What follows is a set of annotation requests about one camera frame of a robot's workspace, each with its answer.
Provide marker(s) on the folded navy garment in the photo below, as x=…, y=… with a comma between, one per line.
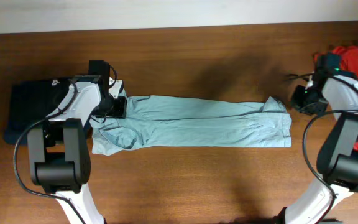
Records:
x=31, y=101

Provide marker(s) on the light blue t-shirt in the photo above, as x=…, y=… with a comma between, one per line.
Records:
x=192, y=122

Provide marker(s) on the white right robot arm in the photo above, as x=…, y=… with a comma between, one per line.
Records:
x=318, y=200

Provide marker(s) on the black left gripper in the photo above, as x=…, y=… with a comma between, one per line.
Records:
x=120, y=112

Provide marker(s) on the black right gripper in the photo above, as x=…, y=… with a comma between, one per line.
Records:
x=317, y=109

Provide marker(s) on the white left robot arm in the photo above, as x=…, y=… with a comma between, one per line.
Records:
x=59, y=158

